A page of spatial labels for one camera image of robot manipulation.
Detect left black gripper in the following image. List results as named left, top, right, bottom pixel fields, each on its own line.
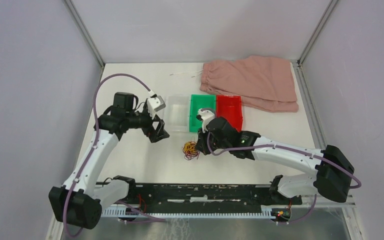
left=126, top=104, right=170, bottom=143

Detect coloured wire bundle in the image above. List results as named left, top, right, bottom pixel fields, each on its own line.
left=182, top=141, right=201, bottom=162

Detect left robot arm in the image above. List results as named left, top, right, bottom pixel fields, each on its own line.
left=48, top=92, right=170, bottom=230

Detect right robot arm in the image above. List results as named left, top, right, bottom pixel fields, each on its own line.
left=195, top=117, right=361, bottom=204

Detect clear plastic bin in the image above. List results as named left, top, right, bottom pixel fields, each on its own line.
left=164, top=95, right=191, bottom=133

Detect red plastic bin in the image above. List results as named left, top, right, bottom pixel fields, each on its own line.
left=215, top=95, right=243, bottom=132

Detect green plastic bin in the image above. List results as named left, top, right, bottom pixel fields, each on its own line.
left=189, top=94, right=216, bottom=133

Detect pink cloth shorts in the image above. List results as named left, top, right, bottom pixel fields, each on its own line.
left=199, top=55, right=299, bottom=113

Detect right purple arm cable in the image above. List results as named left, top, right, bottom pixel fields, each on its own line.
left=206, top=132, right=362, bottom=225

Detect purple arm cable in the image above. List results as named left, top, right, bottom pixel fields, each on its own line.
left=62, top=73, right=166, bottom=239
left=206, top=132, right=362, bottom=225

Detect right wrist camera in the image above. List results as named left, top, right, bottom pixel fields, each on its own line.
left=196, top=108, right=216, bottom=133

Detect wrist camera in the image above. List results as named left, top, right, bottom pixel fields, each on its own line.
left=196, top=108, right=216, bottom=133
left=146, top=95, right=166, bottom=120

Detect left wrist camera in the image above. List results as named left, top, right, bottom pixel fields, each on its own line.
left=146, top=95, right=166, bottom=120

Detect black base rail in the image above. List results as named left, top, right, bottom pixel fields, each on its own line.
left=122, top=183, right=303, bottom=214

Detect white drawstring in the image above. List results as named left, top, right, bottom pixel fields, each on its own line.
left=169, top=70, right=203, bottom=78

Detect white slotted cable duct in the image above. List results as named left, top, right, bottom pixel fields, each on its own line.
left=101, top=206, right=276, bottom=220

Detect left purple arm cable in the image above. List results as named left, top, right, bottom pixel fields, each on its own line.
left=62, top=73, right=166, bottom=239

